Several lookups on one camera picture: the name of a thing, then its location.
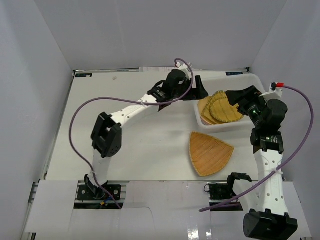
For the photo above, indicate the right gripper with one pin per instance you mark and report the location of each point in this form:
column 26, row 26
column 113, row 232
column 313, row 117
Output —
column 245, row 97

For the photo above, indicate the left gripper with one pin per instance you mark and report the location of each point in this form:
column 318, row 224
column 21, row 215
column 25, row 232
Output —
column 194, row 90

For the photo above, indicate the orange plastic plate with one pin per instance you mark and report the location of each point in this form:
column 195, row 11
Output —
column 204, row 111

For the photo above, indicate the rectangular bamboo scoop tray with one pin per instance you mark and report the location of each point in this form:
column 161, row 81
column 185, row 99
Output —
column 225, row 112

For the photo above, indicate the round bamboo tray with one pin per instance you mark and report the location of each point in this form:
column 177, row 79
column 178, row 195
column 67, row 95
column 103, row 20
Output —
column 211, row 108

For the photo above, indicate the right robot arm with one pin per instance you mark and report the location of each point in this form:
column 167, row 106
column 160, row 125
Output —
column 268, row 217

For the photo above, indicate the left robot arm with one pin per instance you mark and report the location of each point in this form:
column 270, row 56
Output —
column 107, row 132

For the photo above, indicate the translucent plastic bin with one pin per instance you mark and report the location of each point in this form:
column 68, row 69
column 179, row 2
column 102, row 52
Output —
column 225, row 83

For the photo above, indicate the fan-shaped orange woven tray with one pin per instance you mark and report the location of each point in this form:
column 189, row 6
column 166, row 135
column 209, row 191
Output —
column 208, row 154

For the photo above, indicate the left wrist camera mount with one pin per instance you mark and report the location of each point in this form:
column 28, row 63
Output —
column 184, row 68

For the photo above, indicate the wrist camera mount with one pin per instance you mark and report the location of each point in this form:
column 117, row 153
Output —
column 184, row 68
column 275, row 91

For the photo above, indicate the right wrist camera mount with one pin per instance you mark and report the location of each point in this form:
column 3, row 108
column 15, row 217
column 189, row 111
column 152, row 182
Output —
column 275, row 91

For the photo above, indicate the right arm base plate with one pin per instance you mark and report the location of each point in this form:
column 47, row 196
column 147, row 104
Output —
column 219, row 191

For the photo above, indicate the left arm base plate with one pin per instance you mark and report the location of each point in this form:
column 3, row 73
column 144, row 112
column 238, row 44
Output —
column 86, row 194

